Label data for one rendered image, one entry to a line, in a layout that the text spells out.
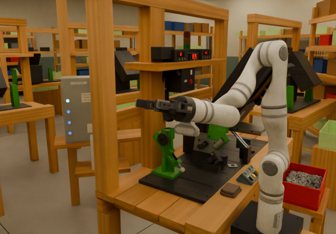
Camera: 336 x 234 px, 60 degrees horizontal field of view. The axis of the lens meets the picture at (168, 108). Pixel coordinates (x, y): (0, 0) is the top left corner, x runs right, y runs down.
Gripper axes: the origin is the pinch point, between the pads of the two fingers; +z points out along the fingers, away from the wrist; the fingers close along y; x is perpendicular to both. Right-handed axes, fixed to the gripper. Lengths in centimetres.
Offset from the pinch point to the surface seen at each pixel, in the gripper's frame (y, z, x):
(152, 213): -44, -43, 47
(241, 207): -22, -80, 42
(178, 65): -66, -67, -28
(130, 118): -84, -51, 5
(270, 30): -479, -828, -337
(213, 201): -30, -68, 40
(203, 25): -502, -527, -267
